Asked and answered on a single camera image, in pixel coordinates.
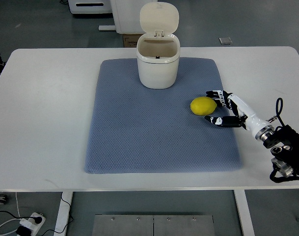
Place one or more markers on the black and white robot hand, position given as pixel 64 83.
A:
pixel 243 116

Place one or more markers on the yellow lemon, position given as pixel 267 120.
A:
pixel 203 106

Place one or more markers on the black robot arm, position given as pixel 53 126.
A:
pixel 283 143

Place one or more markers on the white trash can with lid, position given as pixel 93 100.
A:
pixel 158 50

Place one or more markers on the small grey floor plate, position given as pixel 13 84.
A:
pixel 225 40

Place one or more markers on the right white table leg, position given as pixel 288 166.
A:
pixel 244 213

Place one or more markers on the white table leg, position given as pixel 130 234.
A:
pixel 63 217
pixel 244 213

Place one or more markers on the blue quilted mat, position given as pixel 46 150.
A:
pixel 135 129

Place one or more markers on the cardboard box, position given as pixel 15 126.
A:
pixel 130 40

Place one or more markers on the white cabinet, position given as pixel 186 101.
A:
pixel 126 15

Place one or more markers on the left white table leg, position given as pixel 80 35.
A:
pixel 63 217

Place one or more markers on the white machine with slot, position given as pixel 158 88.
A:
pixel 90 6

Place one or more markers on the white power strip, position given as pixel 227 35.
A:
pixel 34 222

